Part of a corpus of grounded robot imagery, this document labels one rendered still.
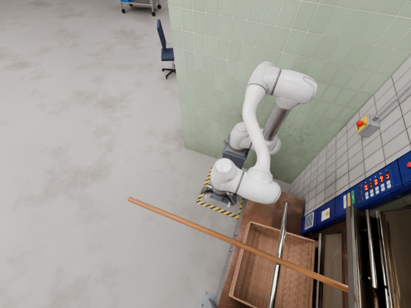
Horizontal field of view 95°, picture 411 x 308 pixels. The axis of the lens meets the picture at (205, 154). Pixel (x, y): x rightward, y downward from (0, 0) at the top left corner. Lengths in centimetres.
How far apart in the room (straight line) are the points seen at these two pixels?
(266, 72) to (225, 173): 56
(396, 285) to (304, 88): 87
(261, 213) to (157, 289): 130
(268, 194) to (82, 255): 227
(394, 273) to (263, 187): 63
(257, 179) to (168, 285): 181
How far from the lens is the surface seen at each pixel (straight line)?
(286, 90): 103
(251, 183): 77
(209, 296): 235
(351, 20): 158
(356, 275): 111
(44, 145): 374
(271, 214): 196
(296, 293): 177
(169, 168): 274
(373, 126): 157
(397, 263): 117
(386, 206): 130
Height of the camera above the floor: 235
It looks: 56 degrees down
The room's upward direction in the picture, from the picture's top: 2 degrees clockwise
